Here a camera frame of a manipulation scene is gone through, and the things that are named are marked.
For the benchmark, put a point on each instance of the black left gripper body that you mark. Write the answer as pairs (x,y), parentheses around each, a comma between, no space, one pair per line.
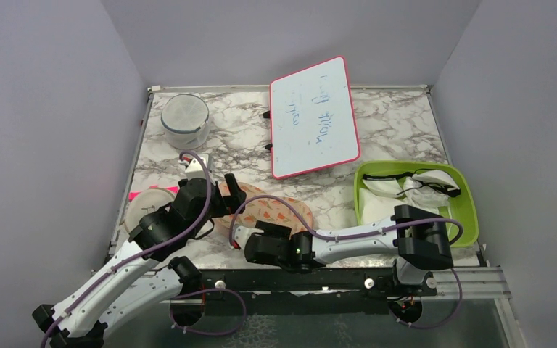
(220,206)

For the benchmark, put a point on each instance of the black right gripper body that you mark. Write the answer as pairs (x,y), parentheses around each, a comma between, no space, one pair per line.
(273,231)

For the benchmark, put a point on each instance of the floral mesh laundry bag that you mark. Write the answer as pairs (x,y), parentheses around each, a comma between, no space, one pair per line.
(266,210)

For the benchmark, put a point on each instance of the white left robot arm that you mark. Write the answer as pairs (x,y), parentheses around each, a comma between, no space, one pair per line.
(143,272)

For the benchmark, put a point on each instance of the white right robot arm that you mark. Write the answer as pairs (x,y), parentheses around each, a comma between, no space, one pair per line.
(418,238)

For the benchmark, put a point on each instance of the beige cylindrical mesh laundry bag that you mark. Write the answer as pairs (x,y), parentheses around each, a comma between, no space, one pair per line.
(140,207)

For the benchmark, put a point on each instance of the white cylindrical mesh bag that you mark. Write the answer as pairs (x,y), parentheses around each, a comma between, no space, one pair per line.
(186,120)

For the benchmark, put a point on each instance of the white bra in tray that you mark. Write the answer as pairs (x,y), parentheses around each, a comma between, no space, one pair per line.
(426,189)

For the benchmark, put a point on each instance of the pink sticky note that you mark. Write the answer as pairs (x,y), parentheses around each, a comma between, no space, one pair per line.
(170,191)

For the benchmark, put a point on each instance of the pink framed whiteboard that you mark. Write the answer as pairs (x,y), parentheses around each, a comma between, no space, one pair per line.
(313,125)

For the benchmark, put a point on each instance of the green plastic tray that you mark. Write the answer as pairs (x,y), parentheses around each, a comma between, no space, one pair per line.
(461,208)

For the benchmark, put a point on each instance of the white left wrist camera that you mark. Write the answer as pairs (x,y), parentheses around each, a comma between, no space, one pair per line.
(193,167)

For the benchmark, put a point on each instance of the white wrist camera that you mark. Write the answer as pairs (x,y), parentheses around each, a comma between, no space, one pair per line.
(241,235)
(193,167)

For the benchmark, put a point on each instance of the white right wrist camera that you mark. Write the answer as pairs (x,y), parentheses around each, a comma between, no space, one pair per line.
(241,235)

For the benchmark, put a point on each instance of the black mounting rail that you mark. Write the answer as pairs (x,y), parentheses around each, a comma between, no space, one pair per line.
(273,291)

